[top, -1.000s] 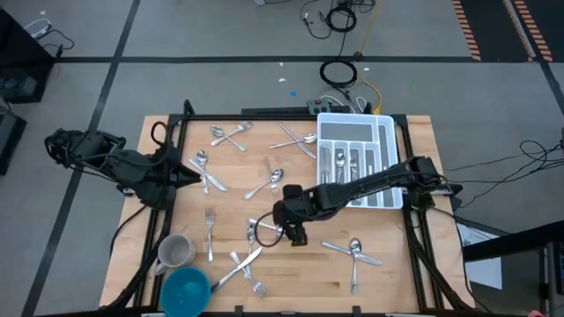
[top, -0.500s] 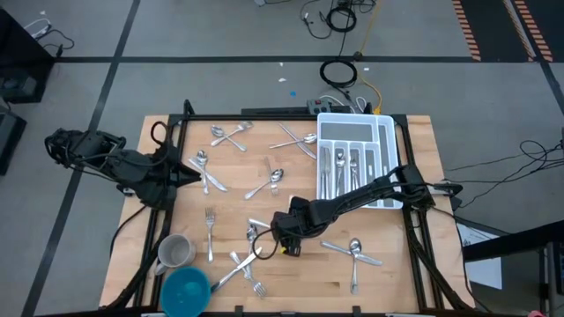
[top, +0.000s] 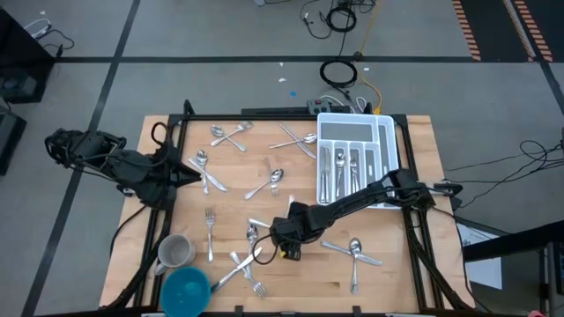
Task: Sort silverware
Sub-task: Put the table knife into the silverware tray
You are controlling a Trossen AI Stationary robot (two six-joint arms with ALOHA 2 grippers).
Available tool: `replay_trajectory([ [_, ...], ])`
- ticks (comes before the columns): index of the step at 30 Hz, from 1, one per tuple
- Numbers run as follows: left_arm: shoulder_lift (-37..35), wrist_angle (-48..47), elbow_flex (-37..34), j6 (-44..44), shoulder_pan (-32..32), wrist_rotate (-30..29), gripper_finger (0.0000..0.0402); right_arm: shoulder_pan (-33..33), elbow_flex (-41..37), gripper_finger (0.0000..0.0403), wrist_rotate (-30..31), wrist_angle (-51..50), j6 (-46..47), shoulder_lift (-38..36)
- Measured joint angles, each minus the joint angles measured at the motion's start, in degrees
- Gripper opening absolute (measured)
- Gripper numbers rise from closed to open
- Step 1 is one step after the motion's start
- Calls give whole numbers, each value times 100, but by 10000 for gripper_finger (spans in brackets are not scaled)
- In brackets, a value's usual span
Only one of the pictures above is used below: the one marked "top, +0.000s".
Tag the teal bowl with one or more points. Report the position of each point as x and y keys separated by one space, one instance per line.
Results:
x=185 y=292

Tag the spoon and knife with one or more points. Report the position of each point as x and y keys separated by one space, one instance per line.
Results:
x=268 y=165
x=218 y=184

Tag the grey ceramic mug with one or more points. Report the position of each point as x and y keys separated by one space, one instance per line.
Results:
x=177 y=251

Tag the pile of silver cutlery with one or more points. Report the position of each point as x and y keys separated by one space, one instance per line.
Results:
x=247 y=117

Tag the black equipment case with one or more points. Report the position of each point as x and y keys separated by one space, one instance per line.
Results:
x=9 y=141

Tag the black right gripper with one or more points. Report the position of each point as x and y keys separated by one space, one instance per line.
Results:
x=291 y=231

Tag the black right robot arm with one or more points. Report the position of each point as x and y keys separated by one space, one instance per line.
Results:
x=352 y=202

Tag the white paper sheet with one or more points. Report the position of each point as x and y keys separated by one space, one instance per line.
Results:
x=482 y=268

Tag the grey power strip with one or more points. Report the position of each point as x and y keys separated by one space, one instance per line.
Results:
x=318 y=105

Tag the black hazard-striped floor mat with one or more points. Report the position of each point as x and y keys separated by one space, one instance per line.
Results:
x=493 y=26

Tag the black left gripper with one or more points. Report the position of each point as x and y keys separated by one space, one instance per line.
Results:
x=172 y=177

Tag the black workbench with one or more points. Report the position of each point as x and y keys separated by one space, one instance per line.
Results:
x=506 y=244

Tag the small red object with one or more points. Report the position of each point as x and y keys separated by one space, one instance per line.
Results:
x=535 y=314

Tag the white plastic cutlery tray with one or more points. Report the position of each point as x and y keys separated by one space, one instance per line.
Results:
x=346 y=132

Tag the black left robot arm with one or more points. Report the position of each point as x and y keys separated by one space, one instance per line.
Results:
x=132 y=169

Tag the black cabinet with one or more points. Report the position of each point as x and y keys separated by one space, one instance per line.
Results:
x=17 y=53

